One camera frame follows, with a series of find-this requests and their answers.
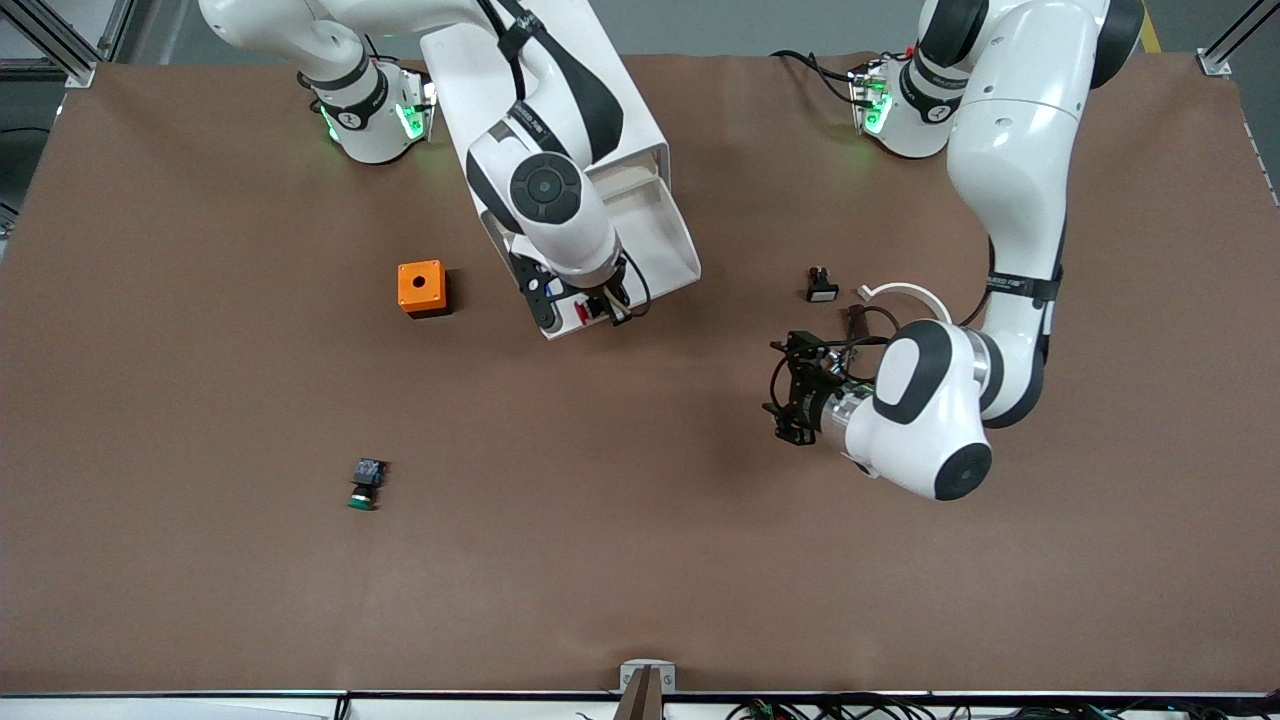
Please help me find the white plastic drawer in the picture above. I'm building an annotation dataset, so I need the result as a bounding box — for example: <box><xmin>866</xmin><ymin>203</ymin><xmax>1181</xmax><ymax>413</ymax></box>
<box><xmin>543</xmin><ymin>165</ymin><xmax>702</xmax><ymax>341</ymax></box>

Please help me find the white drawer cabinet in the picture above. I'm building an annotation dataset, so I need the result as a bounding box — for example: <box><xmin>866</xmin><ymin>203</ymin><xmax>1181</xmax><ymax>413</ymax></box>
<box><xmin>419</xmin><ymin>0</ymin><xmax>674</xmax><ymax>301</ymax></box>

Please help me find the green push button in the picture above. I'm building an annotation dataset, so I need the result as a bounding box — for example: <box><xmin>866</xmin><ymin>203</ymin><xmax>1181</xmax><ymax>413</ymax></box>
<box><xmin>346</xmin><ymin>457</ymin><xmax>389</xmax><ymax>512</ymax></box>

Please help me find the orange box with hole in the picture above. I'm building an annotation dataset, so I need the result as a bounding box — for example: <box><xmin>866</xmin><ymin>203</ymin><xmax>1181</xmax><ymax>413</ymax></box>
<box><xmin>397</xmin><ymin>260</ymin><xmax>452</xmax><ymax>320</ymax></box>

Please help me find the brown pole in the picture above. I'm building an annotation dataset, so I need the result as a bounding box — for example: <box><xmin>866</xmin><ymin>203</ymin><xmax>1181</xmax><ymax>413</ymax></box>
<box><xmin>613</xmin><ymin>668</ymin><xmax>666</xmax><ymax>720</ymax></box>

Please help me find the white curved plastic bracket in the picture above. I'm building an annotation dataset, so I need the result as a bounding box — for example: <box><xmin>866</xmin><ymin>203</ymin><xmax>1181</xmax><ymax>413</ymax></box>
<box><xmin>857</xmin><ymin>282</ymin><xmax>949</xmax><ymax>323</ymax></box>

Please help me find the black base cable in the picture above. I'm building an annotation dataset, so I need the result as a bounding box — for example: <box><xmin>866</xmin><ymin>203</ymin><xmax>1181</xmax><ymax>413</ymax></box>
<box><xmin>770</xmin><ymin>48</ymin><xmax>866</xmax><ymax>106</ymax></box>

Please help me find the grey metal bracket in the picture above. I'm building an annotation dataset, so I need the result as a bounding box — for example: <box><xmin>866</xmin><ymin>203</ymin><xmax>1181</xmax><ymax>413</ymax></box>
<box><xmin>620</xmin><ymin>658</ymin><xmax>676</xmax><ymax>696</ymax></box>

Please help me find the aluminium frame profile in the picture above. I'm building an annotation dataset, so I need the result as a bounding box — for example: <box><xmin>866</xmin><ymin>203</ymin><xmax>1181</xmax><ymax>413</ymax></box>
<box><xmin>8</xmin><ymin>0</ymin><xmax>133</xmax><ymax>89</ymax></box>
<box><xmin>1198</xmin><ymin>0</ymin><xmax>1280</xmax><ymax>77</ymax></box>

